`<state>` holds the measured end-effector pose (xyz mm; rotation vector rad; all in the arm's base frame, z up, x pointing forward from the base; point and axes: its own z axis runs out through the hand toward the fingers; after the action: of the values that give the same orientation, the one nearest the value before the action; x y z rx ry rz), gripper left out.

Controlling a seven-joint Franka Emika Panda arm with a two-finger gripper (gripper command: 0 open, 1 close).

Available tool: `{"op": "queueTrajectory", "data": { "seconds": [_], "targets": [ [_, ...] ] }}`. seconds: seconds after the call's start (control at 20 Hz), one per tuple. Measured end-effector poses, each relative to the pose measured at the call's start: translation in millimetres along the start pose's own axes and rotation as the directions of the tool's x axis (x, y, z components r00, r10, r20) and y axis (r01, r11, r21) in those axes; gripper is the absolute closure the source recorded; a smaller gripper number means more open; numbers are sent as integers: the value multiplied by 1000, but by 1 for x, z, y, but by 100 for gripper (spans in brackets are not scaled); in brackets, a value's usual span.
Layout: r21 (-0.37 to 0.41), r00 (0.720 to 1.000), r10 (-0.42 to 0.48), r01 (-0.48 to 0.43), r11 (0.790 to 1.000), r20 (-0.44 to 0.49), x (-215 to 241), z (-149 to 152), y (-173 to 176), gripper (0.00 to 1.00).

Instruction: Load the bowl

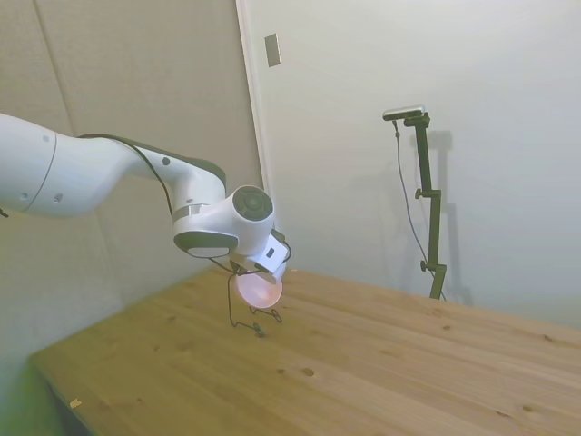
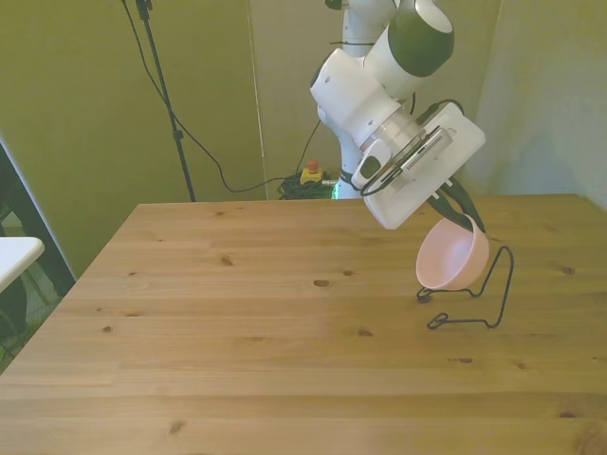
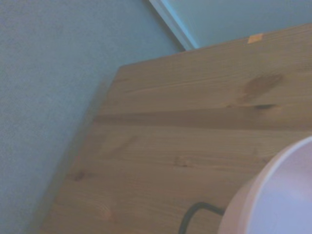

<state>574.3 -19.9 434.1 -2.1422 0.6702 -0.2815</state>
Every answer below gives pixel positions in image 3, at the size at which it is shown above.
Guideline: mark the white round bowl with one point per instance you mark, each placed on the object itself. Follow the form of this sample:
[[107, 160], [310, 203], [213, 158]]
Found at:
[[275, 195]]

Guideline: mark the white baseboard strip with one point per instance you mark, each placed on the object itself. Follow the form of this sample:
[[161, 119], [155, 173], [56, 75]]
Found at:
[[174, 23]]

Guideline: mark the orange tape piece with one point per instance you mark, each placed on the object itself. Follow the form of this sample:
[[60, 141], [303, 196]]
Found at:
[[255, 38]]

